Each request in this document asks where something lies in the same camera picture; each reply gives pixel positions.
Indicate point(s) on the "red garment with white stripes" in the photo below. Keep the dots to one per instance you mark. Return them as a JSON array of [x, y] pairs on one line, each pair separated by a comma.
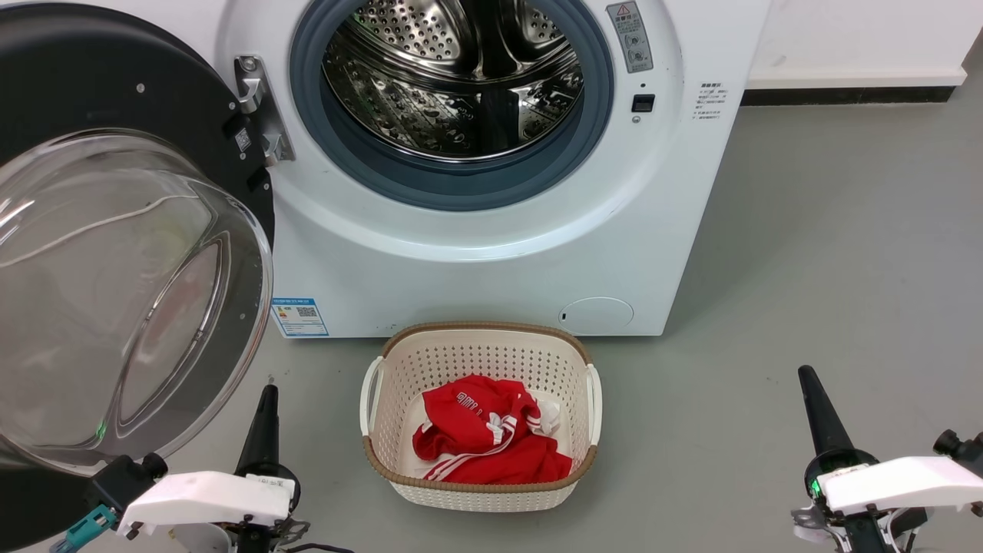
[[491, 461]]

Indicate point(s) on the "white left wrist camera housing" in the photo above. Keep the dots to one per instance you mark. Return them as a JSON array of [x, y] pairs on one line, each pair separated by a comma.
[[207, 495]]

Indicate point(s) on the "stainless steel washer drum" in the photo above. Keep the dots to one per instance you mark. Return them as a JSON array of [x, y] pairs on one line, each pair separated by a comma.
[[399, 100]]

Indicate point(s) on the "small printed text sticker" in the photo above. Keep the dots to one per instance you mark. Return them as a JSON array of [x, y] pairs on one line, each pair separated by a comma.
[[710, 100]]

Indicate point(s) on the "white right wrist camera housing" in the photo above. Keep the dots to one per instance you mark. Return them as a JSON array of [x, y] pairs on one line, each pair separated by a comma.
[[898, 484]]

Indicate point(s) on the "black right wrist mount block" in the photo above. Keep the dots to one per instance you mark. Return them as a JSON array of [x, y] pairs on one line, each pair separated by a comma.
[[960, 449]]

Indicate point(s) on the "grey warning label sticker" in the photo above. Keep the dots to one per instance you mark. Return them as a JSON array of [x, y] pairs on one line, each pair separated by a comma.
[[630, 37]]

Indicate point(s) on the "cream perforated laundry basket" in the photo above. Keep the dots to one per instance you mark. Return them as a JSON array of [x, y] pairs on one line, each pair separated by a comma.
[[468, 357]]

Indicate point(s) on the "black door latch slot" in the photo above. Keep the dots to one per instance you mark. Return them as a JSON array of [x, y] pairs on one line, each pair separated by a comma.
[[643, 103]]

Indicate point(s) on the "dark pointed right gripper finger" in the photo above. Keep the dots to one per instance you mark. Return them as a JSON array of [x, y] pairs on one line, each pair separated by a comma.
[[825, 418]]

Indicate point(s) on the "black left wrist mount block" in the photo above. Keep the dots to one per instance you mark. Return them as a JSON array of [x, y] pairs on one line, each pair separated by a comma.
[[123, 480]]

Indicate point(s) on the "washer drum opening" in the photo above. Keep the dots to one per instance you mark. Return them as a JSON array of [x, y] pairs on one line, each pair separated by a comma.
[[461, 188]]

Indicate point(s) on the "white front-load washing machine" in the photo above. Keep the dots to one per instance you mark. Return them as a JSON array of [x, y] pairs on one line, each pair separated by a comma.
[[461, 284]]

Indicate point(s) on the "black wrist mount block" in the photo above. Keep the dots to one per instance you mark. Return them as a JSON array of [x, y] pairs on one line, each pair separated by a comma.
[[960, 449], [123, 480]]

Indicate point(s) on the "silver metal door hinge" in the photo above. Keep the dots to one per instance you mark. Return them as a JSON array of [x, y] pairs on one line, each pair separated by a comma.
[[265, 115]]

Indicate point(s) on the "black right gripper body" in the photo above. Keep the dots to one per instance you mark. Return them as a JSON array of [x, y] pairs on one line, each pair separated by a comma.
[[837, 461]]

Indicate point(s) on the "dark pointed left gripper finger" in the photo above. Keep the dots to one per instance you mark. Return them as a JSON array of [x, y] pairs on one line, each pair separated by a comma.
[[263, 430]]

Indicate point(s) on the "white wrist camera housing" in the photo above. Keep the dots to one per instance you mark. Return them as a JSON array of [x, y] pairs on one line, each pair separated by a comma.
[[898, 484], [207, 495]]

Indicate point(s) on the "round filter access cover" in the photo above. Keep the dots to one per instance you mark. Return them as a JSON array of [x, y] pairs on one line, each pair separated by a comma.
[[597, 315]]

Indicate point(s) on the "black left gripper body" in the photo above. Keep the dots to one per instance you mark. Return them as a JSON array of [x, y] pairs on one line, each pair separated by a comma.
[[276, 470]]

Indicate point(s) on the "round black glass washer door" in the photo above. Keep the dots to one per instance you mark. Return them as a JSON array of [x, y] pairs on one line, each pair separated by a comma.
[[77, 77]]

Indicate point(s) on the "blue energy label sticker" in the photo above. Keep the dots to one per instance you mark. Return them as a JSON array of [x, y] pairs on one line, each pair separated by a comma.
[[299, 317]]

